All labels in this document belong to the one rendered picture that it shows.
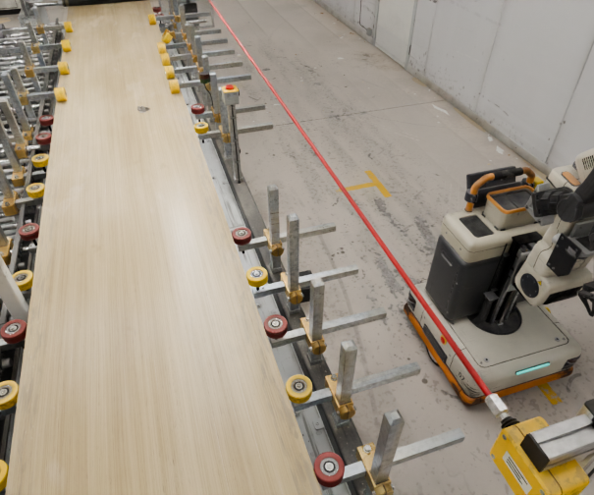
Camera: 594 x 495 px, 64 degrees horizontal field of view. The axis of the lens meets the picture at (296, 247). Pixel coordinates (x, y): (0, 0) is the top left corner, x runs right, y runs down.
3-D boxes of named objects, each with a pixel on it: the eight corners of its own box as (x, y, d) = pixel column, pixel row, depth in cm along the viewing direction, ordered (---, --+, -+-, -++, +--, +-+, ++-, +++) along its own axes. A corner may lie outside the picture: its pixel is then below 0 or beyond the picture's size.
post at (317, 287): (316, 365, 178) (321, 275, 147) (319, 373, 176) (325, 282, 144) (307, 368, 178) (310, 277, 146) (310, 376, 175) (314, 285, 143)
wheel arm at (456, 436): (456, 433, 140) (459, 425, 138) (462, 444, 138) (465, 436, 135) (318, 479, 130) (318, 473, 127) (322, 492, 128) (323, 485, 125)
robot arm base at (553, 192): (560, 187, 165) (530, 192, 162) (578, 185, 157) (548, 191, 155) (563, 211, 166) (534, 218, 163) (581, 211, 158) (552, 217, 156)
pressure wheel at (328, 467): (347, 493, 128) (350, 474, 120) (319, 504, 126) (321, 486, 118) (335, 465, 134) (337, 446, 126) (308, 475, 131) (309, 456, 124)
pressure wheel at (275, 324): (274, 357, 161) (273, 335, 154) (260, 342, 166) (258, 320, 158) (292, 345, 165) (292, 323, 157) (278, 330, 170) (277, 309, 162)
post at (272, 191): (279, 272, 212) (275, 182, 181) (281, 278, 210) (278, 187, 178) (271, 274, 212) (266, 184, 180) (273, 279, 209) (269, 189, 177)
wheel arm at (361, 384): (414, 367, 159) (416, 359, 156) (419, 375, 157) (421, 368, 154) (291, 404, 149) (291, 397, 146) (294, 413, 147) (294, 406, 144)
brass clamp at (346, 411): (340, 380, 156) (341, 371, 152) (356, 416, 146) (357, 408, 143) (322, 385, 154) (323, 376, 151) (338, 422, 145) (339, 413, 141)
